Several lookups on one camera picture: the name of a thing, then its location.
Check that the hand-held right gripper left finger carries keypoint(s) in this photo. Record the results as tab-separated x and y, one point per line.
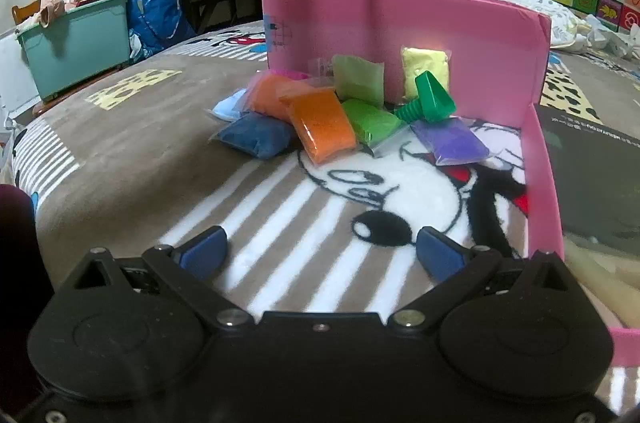
205	250

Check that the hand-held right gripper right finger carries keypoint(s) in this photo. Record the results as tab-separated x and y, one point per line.
440	253

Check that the pink cardboard box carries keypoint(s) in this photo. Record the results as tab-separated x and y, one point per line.
360	23

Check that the green plastic clay tool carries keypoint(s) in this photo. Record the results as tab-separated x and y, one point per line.
430	95

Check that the pile of coloured clay packets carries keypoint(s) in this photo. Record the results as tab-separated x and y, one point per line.
320	128

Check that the cartoon printed blanket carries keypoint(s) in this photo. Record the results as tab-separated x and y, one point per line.
150	183

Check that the blue bag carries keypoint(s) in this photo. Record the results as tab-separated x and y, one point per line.
155	13

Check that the teal storage bin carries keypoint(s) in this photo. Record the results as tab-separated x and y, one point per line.
75	48

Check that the pink box lid with photo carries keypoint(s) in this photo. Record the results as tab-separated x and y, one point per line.
590	153

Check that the dark red cloth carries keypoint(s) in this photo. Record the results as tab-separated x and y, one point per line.
17	253

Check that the white leaf-print blanket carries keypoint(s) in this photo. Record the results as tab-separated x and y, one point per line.
565	18

